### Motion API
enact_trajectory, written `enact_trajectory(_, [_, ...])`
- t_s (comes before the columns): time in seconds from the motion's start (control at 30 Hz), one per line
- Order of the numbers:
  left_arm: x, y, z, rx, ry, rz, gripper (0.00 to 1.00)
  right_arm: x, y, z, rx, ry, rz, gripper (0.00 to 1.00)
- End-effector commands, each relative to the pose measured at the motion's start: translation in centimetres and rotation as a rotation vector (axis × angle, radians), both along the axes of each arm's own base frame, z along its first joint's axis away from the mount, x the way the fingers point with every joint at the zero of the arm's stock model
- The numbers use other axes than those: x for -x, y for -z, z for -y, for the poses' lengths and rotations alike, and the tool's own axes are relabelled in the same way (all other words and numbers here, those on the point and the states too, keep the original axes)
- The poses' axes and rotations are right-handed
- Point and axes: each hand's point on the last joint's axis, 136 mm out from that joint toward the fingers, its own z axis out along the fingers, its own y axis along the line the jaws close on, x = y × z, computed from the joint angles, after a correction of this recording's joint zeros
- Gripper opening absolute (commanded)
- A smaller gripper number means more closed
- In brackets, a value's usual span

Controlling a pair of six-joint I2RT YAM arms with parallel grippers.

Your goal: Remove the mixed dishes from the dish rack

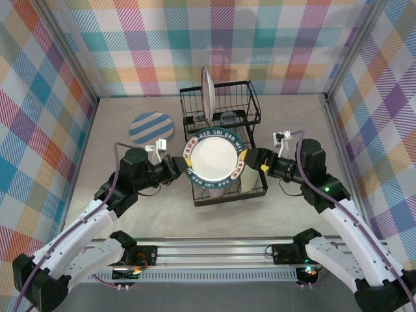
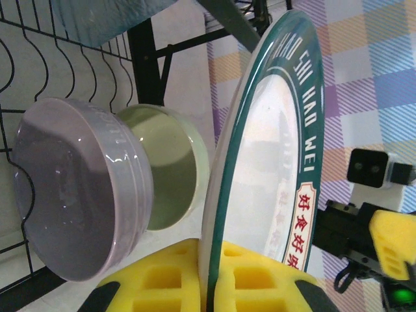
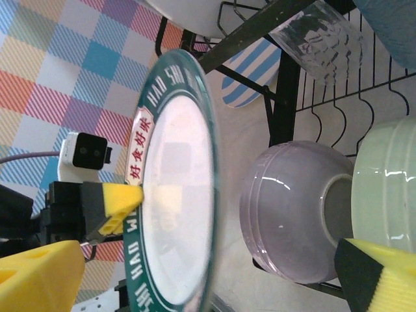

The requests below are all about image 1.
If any green ceramic bowl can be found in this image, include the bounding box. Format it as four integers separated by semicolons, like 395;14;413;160
239;164;261;194

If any green rimmed lettered plate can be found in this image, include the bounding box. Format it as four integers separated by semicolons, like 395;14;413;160
181;131;248;190

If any black wire dish rack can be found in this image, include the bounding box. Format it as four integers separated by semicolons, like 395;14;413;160
179;80;269;208

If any blue striped plate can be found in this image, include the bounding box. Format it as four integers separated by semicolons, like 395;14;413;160
129;111;176;147

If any blue plastic cup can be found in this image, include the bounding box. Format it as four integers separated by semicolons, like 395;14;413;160
219;110;240;126

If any butterfly pattern plate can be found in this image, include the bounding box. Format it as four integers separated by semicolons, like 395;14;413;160
200;66;216;124

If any controller board with lights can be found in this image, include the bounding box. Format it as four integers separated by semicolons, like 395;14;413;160
294;265;322;287
112;266;143;282

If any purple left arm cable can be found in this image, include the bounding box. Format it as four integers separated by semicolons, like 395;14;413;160
12;141;137;312

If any aluminium side rail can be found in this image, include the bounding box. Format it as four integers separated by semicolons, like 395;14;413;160
58;99;100;243
319;93;373;237

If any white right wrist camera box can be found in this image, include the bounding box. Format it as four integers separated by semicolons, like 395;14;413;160
272;129;292;157

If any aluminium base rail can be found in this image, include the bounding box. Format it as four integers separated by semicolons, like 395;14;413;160
34;236;397;270

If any slotted grey cable duct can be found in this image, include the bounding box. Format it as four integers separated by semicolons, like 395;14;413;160
64;270;300;283

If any aluminium frame post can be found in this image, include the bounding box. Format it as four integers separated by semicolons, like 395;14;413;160
38;0;100;107
323;0;386;101

